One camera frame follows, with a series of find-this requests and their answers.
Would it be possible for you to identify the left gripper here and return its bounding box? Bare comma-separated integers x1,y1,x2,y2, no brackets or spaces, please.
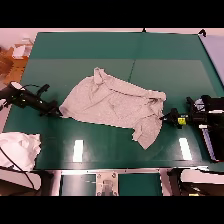
39,99,63,118

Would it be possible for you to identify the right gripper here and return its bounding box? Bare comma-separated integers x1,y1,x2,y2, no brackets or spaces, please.
159,107,190,128

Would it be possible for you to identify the grey T-shirt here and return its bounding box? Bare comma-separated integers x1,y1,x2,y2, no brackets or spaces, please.
59,67,167,151

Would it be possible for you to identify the white garment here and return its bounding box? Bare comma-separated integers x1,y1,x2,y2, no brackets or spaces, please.
0,131,43,172

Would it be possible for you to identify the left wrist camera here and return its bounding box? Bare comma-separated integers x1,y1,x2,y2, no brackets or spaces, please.
35,83,51,102

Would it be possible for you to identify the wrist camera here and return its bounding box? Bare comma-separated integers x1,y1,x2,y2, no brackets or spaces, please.
35,83,51,102
185,96,198,113

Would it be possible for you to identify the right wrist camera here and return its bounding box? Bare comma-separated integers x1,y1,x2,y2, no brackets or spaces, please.
185,96,198,113

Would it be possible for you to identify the black cable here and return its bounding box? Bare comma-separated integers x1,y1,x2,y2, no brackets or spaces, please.
0,146,37,192

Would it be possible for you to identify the silver frame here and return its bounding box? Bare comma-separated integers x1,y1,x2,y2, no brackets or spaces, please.
33,167,224,197

